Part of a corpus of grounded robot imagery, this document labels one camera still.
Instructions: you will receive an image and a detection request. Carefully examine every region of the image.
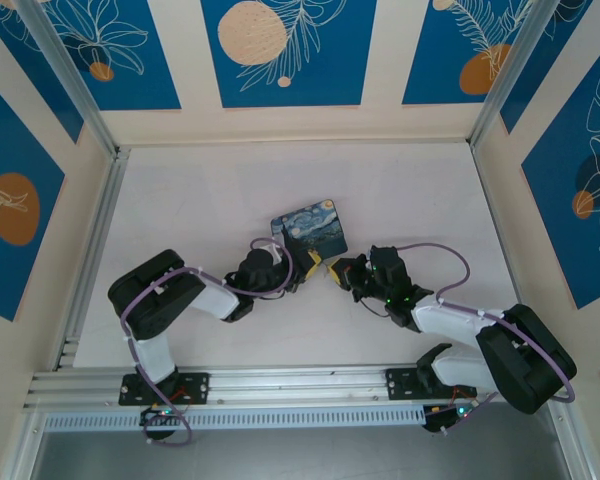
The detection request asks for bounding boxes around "dark box starry night lid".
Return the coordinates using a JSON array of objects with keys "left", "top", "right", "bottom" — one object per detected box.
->
[{"left": 270, "top": 198, "right": 350, "bottom": 261}]

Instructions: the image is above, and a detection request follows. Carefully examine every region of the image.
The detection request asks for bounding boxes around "black controller board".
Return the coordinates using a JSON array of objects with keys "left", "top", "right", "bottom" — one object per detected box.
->
[
  {"left": 422, "top": 402, "right": 482, "bottom": 434},
  {"left": 139, "top": 404, "right": 192, "bottom": 427}
]

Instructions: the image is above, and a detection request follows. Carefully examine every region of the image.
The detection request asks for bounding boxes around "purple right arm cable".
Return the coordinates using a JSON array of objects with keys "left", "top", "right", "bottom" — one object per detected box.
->
[{"left": 392, "top": 242, "right": 577, "bottom": 436}]

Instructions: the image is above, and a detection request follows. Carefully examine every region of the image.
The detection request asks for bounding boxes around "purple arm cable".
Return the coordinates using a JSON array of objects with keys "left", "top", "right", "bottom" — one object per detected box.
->
[
  {"left": 392, "top": 242, "right": 577, "bottom": 436},
  {"left": 121, "top": 238, "right": 296, "bottom": 446}
]

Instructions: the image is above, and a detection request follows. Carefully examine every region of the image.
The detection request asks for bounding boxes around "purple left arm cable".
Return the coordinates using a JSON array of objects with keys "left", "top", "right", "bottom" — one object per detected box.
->
[{"left": 121, "top": 238, "right": 296, "bottom": 446}]

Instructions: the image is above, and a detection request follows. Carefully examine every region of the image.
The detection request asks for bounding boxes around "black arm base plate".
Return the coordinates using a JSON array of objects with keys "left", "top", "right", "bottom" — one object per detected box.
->
[
  {"left": 118, "top": 372, "right": 211, "bottom": 406},
  {"left": 385, "top": 367, "right": 479, "bottom": 401}
]

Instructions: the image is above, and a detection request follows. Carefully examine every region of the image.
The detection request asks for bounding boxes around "aluminium mounting rail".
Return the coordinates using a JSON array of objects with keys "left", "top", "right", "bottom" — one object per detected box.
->
[{"left": 23, "top": 365, "right": 576, "bottom": 414}]

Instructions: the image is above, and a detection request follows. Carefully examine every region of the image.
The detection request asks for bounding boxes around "white slotted cable duct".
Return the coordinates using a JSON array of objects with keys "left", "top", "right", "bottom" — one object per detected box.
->
[{"left": 43, "top": 407, "right": 427, "bottom": 432}]

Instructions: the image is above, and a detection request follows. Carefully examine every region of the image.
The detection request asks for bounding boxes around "aluminium table edge rail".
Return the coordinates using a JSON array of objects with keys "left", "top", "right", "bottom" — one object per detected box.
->
[
  {"left": 469, "top": 143, "right": 569, "bottom": 374},
  {"left": 53, "top": 148, "right": 130, "bottom": 372}
]

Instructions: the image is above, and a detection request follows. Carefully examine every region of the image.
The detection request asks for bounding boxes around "blue floral wall panel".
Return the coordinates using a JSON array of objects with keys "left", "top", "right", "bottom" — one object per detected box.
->
[
  {"left": 521, "top": 47, "right": 600, "bottom": 310},
  {"left": 0, "top": 69, "right": 67, "bottom": 322},
  {"left": 200, "top": 0, "right": 380, "bottom": 109},
  {"left": 402, "top": 0, "right": 537, "bottom": 106},
  {"left": 43, "top": 0, "right": 182, "bottom": 112}
]

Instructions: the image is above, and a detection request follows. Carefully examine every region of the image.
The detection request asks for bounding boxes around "aluminium frame post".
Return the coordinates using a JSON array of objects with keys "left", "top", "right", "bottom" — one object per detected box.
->
[
  {"left": 15, "top": 0, "right": 120, "bottom": 157},
  {"left": 469, "top": 0, "right": 554, "bottom": 147}
]

